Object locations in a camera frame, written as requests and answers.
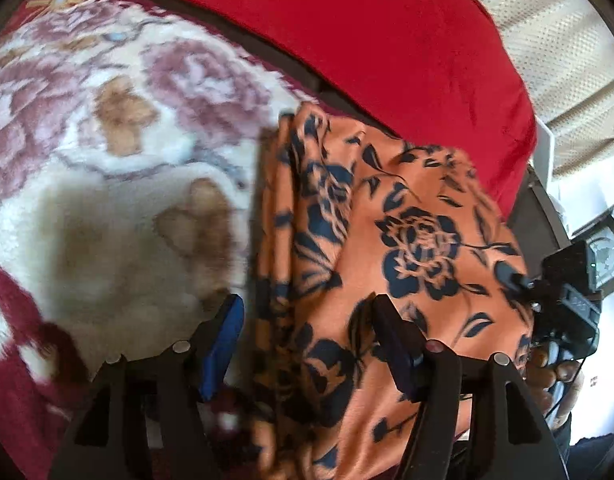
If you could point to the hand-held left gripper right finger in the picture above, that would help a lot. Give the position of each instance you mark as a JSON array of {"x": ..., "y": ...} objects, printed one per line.
[{"x": 397, "y": 350}]

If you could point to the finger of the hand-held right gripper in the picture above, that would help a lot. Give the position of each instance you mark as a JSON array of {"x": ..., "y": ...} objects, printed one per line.
[{"x": 514, "y": 277}]

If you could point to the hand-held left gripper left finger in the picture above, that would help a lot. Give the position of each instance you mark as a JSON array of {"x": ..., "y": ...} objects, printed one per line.
[{"x": 224, "y": 345}]

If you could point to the orange floral garment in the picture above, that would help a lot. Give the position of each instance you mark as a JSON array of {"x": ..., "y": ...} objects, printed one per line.
[{"x": 412, "y": 210}]

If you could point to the person's right hand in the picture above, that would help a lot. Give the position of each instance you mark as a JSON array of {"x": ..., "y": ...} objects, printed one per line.
[{"x": 562, "y": 380}]

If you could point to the grey box with round grille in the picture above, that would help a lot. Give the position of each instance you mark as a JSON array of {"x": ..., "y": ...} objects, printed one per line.
[{"x": 607, "y": 255}]

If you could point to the maroon white floral blanket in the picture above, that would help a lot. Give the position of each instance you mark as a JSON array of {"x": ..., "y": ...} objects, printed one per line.
[{"x": 87, "y": 185}]

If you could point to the cream patterned curtain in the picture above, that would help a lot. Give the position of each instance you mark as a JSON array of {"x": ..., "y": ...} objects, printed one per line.
[{"x": 562, "y": 60}]

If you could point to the red velvet cushion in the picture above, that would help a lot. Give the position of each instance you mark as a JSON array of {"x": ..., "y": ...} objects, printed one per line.
[{"x": 362, "y": 35}]

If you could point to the grey furniture frame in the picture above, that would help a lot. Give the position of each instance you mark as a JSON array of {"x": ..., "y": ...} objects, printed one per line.
[{"x": 534, "y": 210}]

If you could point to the white plastic frame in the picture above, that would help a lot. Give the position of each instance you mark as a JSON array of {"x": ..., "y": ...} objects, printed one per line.
[{"x": 546, "y": 150}]

